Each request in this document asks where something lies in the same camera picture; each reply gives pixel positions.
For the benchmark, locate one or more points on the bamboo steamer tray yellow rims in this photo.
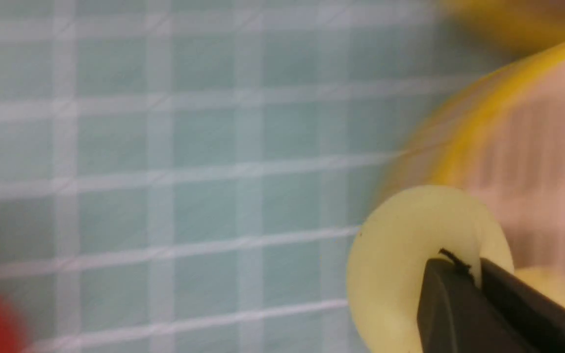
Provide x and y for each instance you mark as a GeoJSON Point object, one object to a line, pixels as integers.
{"type": "Point", "coordinates": [503, 140]}

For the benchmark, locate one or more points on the green checkered tablecloth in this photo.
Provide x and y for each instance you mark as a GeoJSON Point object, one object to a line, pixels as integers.
{"type": "Point", "coordinates": [187, 176]}

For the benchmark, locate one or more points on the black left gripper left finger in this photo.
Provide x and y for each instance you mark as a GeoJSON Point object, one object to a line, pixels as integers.
{"type": "Point", "coordinates": [453, 315]}

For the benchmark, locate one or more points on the yellow bun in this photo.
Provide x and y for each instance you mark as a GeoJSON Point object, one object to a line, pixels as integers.
{"type": "Point", "coordinates": [388, 256]}

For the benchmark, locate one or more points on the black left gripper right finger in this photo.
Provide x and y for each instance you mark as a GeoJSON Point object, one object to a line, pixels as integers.
{"type": "Point", "coordinates": [535, 317]}

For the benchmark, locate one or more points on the woven bamboo steamer lid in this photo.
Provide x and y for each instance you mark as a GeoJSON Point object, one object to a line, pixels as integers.
{"type": "Point", "coordinates": [524, 26]}

